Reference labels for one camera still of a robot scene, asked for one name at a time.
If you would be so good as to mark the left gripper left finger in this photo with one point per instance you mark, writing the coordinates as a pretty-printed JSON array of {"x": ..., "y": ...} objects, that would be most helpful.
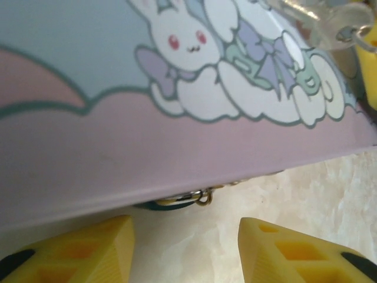
[{"x": 73, "y": 250}]

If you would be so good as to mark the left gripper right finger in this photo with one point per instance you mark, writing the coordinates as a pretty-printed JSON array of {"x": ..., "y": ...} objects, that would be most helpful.
[{"x": 294, "y": 259}]

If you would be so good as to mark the cartoon bunny tin box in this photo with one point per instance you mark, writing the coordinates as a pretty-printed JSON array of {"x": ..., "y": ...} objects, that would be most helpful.
[{"x": 88, "y": 147}]

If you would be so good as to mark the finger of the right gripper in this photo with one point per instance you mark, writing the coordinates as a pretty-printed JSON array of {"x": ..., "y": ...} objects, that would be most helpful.
[{"x": 369, "y": 65}]

